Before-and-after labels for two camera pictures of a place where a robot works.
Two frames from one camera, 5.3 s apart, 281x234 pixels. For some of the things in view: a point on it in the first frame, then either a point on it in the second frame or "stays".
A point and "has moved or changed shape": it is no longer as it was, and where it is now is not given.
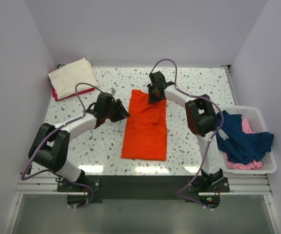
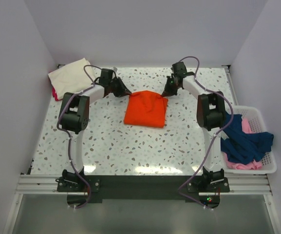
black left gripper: (121, 113) → (123, 91)
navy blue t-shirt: (242, 147) stays
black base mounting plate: (82, 191) stays
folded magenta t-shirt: (56, 99) stays
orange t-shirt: (145, 136) has moved or changed shape
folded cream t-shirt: (65, 79) stays
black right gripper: (151, 98) → (167, 92)
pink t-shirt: (255, 165) stays
